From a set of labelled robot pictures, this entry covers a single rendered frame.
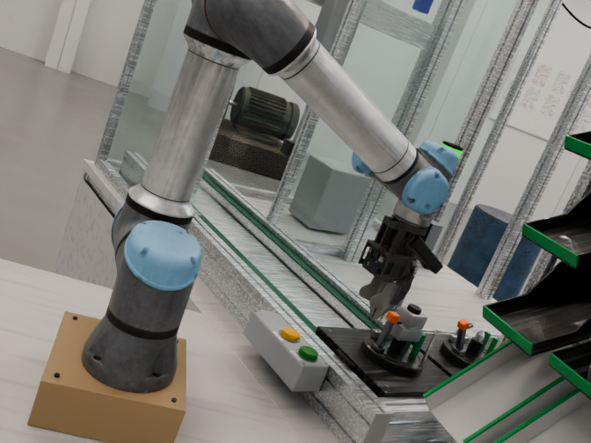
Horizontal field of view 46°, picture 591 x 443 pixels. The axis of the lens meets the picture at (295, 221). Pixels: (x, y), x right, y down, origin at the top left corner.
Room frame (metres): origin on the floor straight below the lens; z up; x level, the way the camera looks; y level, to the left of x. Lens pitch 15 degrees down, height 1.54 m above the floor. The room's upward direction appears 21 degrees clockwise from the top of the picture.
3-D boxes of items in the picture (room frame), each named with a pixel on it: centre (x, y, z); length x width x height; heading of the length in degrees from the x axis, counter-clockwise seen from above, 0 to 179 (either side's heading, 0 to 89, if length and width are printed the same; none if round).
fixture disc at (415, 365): (1.39, -0.29, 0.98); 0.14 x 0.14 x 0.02
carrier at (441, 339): (1.55, -0.49, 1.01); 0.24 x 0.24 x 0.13; 39
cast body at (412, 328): (1.40, -0.30, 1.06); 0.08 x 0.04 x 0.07; 129
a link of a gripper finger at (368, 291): (1.33, -0.19, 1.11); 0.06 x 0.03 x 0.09; 129
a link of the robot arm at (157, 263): (1.02, 0.17, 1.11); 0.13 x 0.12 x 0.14; 24
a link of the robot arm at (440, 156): (1.32, -0.20, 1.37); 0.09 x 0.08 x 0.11; 114
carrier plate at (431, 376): (1.39, -0.29, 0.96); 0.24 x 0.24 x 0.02; 39
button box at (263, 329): (1.32, -0.07, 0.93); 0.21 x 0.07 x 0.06; 39
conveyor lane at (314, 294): (1.64, -0.13, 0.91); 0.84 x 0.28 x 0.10; 39
